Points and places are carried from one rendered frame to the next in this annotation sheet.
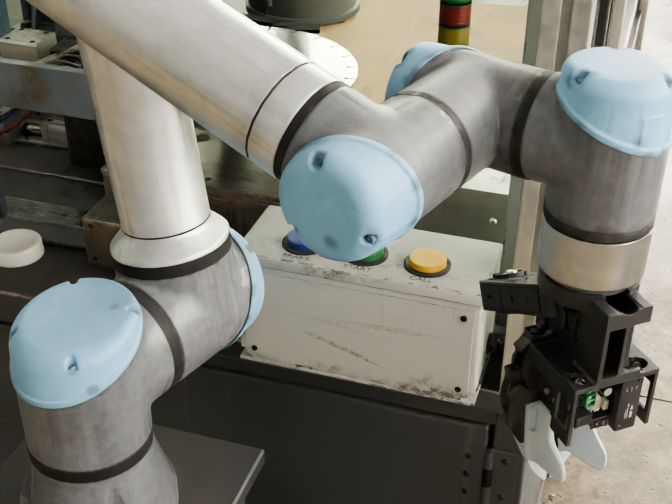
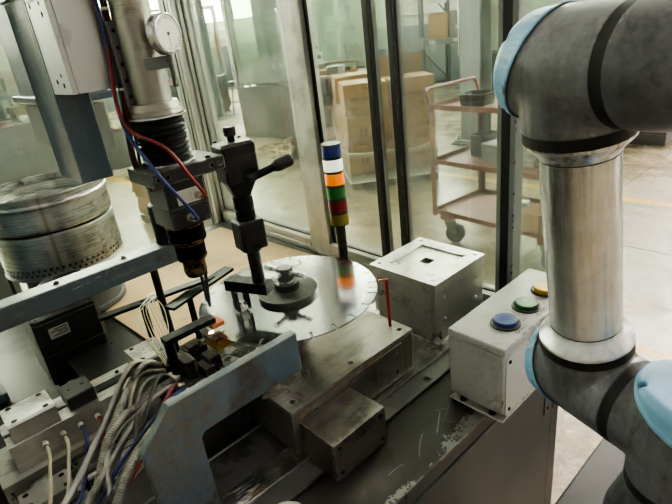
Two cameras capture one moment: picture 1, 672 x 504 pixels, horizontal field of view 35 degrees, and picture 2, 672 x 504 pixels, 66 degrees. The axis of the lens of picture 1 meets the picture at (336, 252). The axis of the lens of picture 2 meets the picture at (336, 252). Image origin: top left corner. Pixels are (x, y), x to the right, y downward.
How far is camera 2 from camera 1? 1.17 m
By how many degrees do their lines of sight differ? 51
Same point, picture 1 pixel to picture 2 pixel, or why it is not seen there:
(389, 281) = not seen: hidden behind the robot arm
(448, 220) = (460, 289)
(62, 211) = (253, 481)
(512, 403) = not seen: outside the picture
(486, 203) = (473, 267)
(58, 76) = (271, 353)
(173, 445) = (598, 477)
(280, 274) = (520, 345)
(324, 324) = not seen: hidden behind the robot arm
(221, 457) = (614, 455)
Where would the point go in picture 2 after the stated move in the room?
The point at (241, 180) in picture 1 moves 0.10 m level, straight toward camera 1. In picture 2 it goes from (362, 349) to (416, 357)
